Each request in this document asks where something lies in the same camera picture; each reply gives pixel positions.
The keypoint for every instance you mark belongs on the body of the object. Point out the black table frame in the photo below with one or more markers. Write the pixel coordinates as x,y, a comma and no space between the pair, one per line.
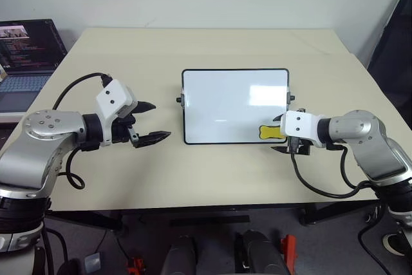
338,212

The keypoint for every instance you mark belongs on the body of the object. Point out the grey foot pedal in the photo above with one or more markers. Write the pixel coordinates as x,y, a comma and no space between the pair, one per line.
93,262

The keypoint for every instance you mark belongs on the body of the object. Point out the red clamp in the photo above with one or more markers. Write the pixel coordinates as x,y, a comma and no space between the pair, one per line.
135,265
289,249

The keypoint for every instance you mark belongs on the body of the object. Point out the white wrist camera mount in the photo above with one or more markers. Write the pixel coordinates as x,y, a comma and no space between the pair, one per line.
112,96
299,123

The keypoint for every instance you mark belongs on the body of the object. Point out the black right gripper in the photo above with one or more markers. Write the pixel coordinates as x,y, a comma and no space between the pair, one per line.
301,148

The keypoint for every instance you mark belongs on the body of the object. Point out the black-framed small whiteboard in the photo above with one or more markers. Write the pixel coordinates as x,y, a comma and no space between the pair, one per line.
225,104

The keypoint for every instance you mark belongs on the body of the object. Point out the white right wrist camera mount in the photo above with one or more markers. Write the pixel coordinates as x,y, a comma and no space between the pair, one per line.
299,123

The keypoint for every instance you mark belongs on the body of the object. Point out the dark upright panel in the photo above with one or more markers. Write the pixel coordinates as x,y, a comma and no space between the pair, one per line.
396,49

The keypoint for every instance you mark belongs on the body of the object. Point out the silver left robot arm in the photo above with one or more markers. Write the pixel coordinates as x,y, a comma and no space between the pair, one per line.
38,146

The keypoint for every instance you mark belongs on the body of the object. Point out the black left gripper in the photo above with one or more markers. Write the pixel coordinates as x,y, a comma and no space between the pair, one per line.
122,128

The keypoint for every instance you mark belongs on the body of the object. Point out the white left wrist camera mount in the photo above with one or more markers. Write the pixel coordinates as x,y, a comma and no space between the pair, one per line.
112,96

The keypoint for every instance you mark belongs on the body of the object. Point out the yellow whiteboard eraser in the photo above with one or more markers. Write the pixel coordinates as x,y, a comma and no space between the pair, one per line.
268,131

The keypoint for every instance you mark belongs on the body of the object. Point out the dark rounded shape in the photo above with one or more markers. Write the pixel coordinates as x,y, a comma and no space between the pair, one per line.
180,255
262,252

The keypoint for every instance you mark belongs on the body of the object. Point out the open grey laptop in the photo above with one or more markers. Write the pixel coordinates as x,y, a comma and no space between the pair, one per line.
25,46

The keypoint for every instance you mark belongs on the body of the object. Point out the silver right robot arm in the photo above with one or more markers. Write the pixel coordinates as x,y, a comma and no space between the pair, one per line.
370,139

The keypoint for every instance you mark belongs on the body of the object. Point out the black bar under table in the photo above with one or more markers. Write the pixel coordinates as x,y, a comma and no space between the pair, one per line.
209,221

